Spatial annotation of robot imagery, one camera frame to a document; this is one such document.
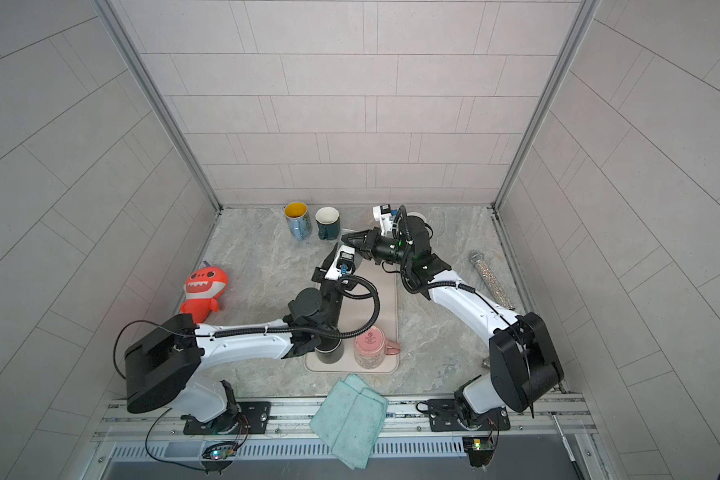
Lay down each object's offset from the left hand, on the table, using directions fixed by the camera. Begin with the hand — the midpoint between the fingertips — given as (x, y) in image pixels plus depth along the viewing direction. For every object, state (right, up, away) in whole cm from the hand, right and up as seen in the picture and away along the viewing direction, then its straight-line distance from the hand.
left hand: (349, 243), depth 71 cm
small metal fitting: (+35, -32, +7) cm, 48 cm away
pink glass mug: (+5, -26, +1) cm, 26 cm away
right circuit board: (+30, -48, -3) cm, 56 cm away
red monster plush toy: (-44, -14, +14) cm, 48 cm away
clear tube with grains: (+40, -7, +26) cm, 48 cm away
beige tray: (+2, -15, -8) cm, 17 cm away
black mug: (-5, -27, +2) cm, 27 cm away
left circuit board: (-28, -47, -7) cm, 55 cm away
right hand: (-2, 0, 0) cm, 2 cm away
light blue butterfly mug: (-19, +6, +28) cm, 35 cm away
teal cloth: (0, -42, -1) cm, 42 cm away
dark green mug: (-10, +5, +28) cm, 30 cm away
